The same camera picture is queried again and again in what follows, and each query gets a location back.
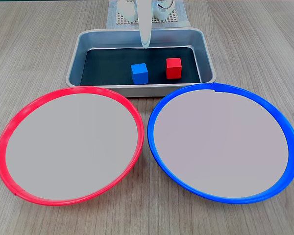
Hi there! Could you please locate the blue cube block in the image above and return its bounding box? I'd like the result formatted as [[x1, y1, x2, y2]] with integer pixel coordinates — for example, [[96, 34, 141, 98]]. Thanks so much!
[[130, 63, 149, 85]]

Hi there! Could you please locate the red cube block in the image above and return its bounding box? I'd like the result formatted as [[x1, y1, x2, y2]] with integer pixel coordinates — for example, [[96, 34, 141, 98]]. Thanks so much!
[[166, 57, 182, 80]]

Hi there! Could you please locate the black tray liner mat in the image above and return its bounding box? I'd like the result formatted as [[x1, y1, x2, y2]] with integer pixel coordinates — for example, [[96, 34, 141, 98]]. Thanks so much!
[[80, 47, 201, 86]]

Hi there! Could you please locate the silver metal tray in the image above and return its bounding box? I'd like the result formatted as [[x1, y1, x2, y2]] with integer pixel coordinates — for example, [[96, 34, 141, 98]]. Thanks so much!
[[65, 28, 217, 98]]

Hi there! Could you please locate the white mesh anti-slip mat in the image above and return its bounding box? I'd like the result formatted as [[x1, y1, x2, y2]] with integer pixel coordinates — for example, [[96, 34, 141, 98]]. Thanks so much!
[[116, 9, 179, 25]]

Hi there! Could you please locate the red rimmed round dish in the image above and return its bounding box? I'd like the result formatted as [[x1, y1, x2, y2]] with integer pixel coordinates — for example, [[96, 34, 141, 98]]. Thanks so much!
[[0, 86, 145, 207]]

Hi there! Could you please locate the blue rimmed round dish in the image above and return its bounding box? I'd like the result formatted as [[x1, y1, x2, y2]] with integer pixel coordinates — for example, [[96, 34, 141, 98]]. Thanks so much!
[[147, 82, 294, 205]]

